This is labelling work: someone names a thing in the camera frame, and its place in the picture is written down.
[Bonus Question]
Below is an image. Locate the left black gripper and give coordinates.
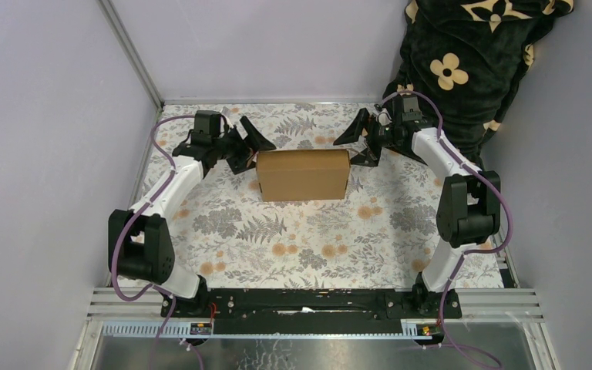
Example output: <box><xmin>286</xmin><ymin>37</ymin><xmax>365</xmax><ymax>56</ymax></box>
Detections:
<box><xmin>211</xmin><ymin>116</ymin><xmax>275</xmax><ymax>175</ymax></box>

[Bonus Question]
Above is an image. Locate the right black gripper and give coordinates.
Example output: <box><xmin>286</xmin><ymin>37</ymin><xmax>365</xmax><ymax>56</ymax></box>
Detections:
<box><xmin>332</xmin><ymin>109</ymin><xmax>402</xmax><ymax>169</ymax></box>

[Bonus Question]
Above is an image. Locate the brown cardboard box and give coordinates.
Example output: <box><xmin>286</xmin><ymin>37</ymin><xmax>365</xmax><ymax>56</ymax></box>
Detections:
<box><xmin>256</xmin><ymin>150</ymin><xmax>351</xmax><ymax>202</ymax></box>

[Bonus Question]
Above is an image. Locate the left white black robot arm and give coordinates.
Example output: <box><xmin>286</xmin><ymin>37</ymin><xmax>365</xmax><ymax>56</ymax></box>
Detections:
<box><xmin>108</xmin><ymin>110</ymin><xmax>276</xmax><ymax>317</ymax></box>

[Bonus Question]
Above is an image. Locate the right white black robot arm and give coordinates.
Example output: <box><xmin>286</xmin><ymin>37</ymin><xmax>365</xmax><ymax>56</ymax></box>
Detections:
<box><xmin>333</xmin><ymin>91</ymin><xmax>502</xmax><ymax>318</ymax></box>

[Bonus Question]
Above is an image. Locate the black floral blanket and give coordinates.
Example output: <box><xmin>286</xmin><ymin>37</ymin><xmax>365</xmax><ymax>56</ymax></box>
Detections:
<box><xmin>383</xmin><ymin>0</ymin><xmax>574</xmax><ymax>166</ymax></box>

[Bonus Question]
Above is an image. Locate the aluminium corner post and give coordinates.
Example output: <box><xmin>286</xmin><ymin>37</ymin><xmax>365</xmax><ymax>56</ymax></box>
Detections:
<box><xmin>96</xmin><ymin>0</ymin><xmax>164</xmax><ymax>109</ymax></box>

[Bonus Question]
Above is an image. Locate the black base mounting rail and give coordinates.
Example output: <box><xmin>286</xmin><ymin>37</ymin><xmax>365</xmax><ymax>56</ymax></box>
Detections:
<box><xmin>160</xmin><ymin>288</ymin><xmax>463</xmax><ymax>335</ymax></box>

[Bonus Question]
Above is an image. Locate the aluminium frame rail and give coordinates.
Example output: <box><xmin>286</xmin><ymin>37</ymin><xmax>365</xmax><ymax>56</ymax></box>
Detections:
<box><xmin>88</xmin><ymin>288</ymin><xmax>543</xmax><ymax>340</ymax></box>

